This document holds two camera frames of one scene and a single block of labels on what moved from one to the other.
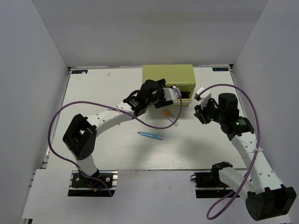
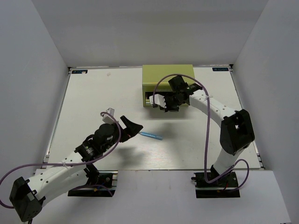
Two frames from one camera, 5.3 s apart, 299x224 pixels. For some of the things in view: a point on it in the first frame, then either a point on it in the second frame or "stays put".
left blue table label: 79,72 stays put
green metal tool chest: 181,76 stays put
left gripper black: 163,102 → 132,129
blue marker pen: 157,137 stays put
